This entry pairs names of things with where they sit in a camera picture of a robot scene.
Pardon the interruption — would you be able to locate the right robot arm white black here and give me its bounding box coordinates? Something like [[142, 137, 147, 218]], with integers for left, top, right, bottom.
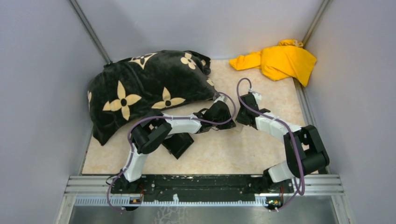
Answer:
[[236, 92, 330, 192]]

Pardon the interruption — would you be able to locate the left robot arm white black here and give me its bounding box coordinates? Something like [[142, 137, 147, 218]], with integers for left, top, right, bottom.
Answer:
[[121, 100, 236, 193]]

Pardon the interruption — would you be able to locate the black card tray box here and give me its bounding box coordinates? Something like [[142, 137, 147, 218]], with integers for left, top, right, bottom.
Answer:
[[162, 133, 194, 159]]

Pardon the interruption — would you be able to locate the yellow cloth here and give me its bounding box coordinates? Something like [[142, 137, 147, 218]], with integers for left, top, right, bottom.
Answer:
[[229, 39, 317, 87]]

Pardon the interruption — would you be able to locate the black floral plush pillow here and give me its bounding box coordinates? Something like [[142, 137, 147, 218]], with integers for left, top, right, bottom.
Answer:
[[87, 50, 216, 145]]

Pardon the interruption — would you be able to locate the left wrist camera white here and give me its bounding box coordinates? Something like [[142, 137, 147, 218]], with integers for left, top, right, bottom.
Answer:
[[213, 95, 228, 104]]

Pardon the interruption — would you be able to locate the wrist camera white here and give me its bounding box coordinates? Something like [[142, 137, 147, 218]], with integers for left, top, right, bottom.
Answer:
[[251, 91, 262, 105], [213, 95, 228, 104]]

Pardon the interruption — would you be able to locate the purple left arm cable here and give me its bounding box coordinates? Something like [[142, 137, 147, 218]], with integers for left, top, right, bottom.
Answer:
[[106, 91, 237, 214]]

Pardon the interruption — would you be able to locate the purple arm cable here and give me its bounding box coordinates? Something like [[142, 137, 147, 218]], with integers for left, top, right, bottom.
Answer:
[[236, 77, 306, 212], [106, 91, 237, 214]]

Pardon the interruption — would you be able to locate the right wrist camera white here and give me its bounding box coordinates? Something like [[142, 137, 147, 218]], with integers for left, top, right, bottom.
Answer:
[[251, 91, 262, 105]]

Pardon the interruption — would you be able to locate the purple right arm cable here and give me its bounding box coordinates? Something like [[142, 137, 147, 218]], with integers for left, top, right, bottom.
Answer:
[[236, 77, 306, 212]]

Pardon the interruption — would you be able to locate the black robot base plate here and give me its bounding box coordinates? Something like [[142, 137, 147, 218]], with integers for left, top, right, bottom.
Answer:
[[110, 175, 294, 209]]

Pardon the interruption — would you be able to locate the aluminium front rail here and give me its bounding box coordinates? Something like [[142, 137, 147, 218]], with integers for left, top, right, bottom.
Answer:
[[65, 174, 345, 196]]

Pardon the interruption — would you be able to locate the white toothed cable strip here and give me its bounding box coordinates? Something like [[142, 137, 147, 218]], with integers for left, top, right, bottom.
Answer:
[[74, 194, 268, 207]]

